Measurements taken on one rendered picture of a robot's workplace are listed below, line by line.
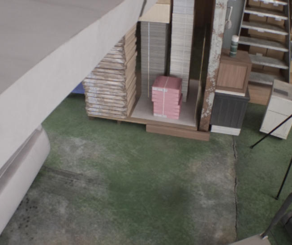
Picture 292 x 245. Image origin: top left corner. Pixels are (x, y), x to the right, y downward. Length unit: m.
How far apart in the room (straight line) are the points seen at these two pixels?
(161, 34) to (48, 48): 2.54
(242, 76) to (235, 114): 0.45
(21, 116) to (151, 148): 2.40
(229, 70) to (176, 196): 1.25
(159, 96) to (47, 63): 2.48
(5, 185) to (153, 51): 2.00
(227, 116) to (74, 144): 1.63
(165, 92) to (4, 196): 1.80
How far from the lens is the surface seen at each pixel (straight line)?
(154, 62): 2.94
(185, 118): 2.88
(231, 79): 2.55
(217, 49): 2.34
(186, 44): 2.81
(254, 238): 1.95
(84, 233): 2.11
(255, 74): 3.90
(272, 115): 2.89
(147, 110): 2.97
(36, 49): 0.28
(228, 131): 2.90
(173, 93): 2.67
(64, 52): 0.30
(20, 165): 1.96
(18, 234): 2.27
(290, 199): 1.59
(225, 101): 2.68
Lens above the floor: 1.84
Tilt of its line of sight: 39 degrees down
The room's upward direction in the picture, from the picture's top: straight up
